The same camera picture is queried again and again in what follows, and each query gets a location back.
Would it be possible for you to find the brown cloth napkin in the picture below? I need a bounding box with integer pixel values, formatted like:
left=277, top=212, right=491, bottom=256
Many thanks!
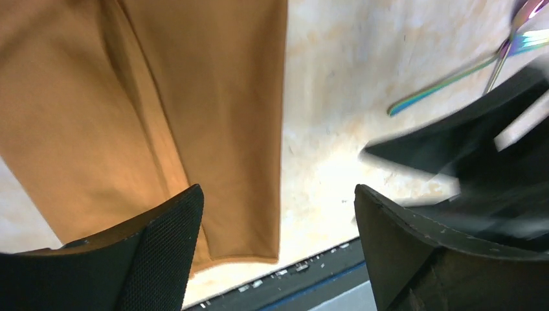
left=1, top=1, right=288, bottom=272

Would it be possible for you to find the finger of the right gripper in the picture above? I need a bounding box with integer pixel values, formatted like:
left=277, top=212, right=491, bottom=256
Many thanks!
left=361, top=65, right=548, bottom=176

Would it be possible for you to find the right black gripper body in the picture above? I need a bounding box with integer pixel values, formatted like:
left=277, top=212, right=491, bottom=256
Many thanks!
left=416, top=119, right=548, bottom=252

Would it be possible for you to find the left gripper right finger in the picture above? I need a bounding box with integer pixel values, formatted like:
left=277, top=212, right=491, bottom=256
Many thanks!
left=355, top=185, right=548, bottom=310

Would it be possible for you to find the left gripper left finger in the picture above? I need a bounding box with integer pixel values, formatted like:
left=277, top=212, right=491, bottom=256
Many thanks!
left=1, top=185, right=204, bottom=310

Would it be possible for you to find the iridescent spoon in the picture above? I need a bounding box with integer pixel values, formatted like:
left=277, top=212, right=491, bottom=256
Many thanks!
left=483, top=0, right=548, bottom=95

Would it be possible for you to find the iridescent fork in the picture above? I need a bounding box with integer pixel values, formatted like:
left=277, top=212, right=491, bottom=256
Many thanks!
left=387, top=29, right=548, bottom=117

